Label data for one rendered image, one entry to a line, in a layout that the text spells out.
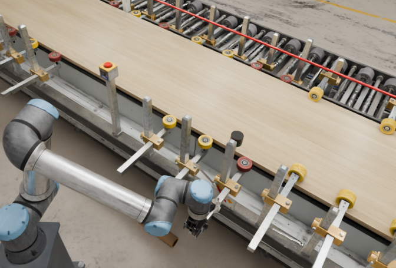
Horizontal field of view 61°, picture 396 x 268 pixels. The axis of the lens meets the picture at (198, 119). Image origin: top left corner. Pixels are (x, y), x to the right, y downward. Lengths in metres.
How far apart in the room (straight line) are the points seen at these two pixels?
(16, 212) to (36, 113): 0.59
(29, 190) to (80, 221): 0.99
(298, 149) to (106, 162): 1.64
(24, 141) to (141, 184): 1.64
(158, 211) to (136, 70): 1.26
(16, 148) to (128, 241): 1.46
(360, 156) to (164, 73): 1.29
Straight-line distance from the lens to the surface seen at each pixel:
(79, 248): 2.57
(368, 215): 1.83
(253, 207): 1.98
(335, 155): 1.99
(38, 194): 1.75
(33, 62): 2.49
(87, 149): 3.05
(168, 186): 1.32
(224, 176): 1.69
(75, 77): 2.61
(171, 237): 2.44
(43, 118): 1.32
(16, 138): 1.26
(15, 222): 1.73
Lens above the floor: 2.28
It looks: 45 degrees down
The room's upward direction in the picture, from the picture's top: 6 degrees clockwise
